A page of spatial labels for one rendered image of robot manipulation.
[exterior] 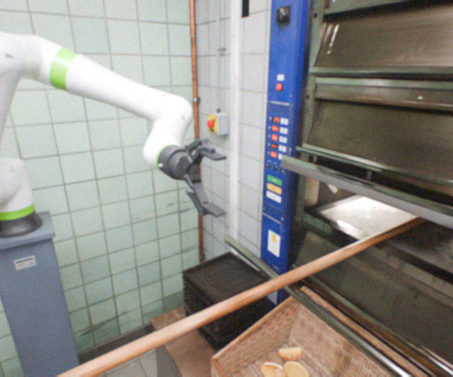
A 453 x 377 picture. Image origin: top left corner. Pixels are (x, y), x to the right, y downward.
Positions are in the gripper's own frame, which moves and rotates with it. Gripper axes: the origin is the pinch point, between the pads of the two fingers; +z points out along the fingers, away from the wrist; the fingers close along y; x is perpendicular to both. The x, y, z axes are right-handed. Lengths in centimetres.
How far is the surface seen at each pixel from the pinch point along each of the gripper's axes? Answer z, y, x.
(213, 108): -96, -4, -55
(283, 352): -12, 84, -37
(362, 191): 9.6, 6.8, -40.4
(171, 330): 6.8, 27.7, 16.3
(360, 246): 7, 28, -47
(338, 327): 23.5, 31.2, -17.8
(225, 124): -79, 2, -52
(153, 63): -114, -27, -30
